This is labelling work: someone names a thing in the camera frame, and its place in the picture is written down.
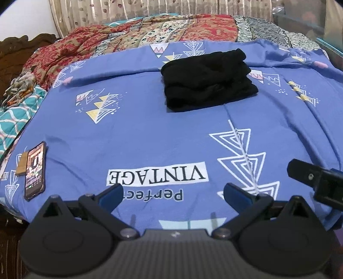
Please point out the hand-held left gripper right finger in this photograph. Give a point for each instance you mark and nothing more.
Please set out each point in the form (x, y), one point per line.
(235, 197)

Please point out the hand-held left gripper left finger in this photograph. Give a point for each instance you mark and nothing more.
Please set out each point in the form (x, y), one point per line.
(110, 195)

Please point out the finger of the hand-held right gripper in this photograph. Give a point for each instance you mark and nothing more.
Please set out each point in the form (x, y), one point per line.
(305, 171)

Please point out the black pants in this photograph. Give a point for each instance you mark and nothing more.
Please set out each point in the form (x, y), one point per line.
(206, 80)

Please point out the blue printed bedsheet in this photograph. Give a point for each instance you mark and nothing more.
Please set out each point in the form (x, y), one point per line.
(134, 134)

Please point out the black smartphone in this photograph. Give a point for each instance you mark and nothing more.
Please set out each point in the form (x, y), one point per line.
(35, 171)

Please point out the small tan block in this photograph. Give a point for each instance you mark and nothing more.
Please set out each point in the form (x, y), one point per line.
(22, 165)

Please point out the teal patterned cloth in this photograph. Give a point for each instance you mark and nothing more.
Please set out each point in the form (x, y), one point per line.
(16, 120)

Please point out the multicoloured crumpled scarf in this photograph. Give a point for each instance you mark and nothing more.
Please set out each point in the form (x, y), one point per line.
(20, 85)

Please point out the grey patterned blanket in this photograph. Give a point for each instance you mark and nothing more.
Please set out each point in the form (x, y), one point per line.
(262, 29)

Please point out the clear plastic storage box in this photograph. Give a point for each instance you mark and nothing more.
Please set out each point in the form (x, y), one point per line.
(302, 18)

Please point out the red patterned quilt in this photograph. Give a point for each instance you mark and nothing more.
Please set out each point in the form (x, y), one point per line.
(209, 29)

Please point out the carved wooden headboard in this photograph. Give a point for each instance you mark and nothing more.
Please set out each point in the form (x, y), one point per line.
(16, 53)

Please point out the beige leaf print curtain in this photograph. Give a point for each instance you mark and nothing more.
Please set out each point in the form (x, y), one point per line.
(134, 9)

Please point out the dark wooden bed frame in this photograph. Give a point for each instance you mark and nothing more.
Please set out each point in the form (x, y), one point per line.
(10, 241)

